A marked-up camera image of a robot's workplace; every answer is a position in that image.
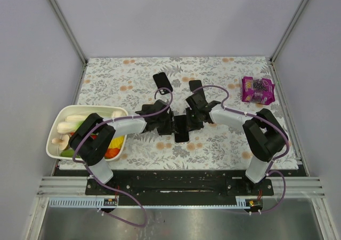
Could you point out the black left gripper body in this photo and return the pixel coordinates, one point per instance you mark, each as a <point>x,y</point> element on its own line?
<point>167,123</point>

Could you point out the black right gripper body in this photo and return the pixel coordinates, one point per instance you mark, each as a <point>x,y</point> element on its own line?
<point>192,119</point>

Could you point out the silver smartphone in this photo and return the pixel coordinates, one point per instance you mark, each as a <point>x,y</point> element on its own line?
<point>181,134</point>

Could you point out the dark smartphone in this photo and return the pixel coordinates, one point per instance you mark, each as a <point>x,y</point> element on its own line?
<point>195,84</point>

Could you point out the black phone case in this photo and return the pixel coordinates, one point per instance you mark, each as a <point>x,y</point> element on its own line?
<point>162,82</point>

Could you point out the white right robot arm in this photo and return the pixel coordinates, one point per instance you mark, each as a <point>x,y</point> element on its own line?
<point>264,134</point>

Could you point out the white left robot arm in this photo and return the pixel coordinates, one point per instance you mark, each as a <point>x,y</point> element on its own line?
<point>92,139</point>

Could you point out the yellow corn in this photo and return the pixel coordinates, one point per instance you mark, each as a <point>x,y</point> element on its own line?
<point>116,143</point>

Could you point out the floral tablecloth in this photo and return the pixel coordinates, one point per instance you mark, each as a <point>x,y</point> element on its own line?
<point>128,83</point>

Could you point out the orange carrot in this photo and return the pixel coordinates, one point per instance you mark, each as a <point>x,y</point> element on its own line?
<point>111,153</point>

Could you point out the purple snack bag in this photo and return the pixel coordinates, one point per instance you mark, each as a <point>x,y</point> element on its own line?
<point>257,90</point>

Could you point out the green pea pod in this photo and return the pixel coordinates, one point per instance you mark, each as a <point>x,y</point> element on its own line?
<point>67,153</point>

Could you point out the white green leek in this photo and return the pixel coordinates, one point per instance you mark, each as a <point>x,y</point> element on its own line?
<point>68,127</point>

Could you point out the brown mushroom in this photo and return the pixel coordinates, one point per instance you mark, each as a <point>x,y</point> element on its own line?
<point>62,142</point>

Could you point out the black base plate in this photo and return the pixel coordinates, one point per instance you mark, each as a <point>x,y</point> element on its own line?
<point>224,182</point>

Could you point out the aluminium rail frame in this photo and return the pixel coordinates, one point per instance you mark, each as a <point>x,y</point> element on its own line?
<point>296,187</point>

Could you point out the white cable duct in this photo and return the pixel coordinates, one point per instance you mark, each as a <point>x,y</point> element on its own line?
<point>83,202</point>

